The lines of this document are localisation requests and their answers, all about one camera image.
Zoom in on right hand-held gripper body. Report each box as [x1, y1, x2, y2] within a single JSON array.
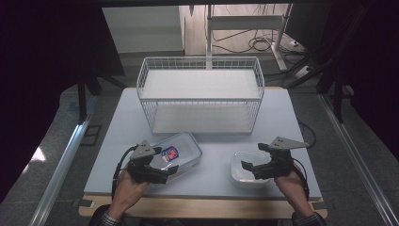
[[251, 136, 310, 181]]

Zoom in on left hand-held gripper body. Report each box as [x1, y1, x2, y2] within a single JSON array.
[[126, 139, 170, 185]]

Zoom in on white square bowl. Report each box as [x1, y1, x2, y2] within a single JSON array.
[[230, 150, 273, 189]]

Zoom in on clear lidded food container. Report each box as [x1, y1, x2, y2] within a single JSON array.
[[150, 131, 203, 182]]

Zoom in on white wire shelf rack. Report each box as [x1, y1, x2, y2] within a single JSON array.
[[136, 56, 265, 136]]

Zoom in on person's left hand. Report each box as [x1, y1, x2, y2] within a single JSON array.
[[114, 169, 151, 208]]

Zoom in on person's right hand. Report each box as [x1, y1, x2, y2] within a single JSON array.
[[273, 169, 308, 206]]

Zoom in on white power strip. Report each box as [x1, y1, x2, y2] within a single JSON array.
[[294, 65, 315, 79]]

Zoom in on black metal stand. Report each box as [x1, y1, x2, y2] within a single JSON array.
[[76, 73, 103, 124]]

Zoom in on white cabinet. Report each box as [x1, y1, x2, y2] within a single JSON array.
[[101, 6, 185, 55]]

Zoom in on dark curtain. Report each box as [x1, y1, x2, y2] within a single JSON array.
[[283, 0, 399, 159], [0, 0, 126, 203]]

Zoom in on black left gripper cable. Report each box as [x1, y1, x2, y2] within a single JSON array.
[[111, 144, 139, 201]]

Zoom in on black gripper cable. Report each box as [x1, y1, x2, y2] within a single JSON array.
[[291, 157, 311, 200], [111, 144, 139, 201]]

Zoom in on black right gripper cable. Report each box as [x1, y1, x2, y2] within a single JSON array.
[[291, 157, 311, 200]]

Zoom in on black cable beside table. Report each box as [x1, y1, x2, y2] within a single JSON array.
[[297, 121, 317, 150]]

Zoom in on aluminium rail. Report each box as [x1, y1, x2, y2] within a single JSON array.
[[317, 93, 399, 226], [28, 93, 95, 226]]

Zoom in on black floor cables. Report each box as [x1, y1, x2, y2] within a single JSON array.
[[211, 28, 304, 55]]

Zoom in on white desk frame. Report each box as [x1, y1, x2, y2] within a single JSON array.
[[205, 3, 294, 72]]

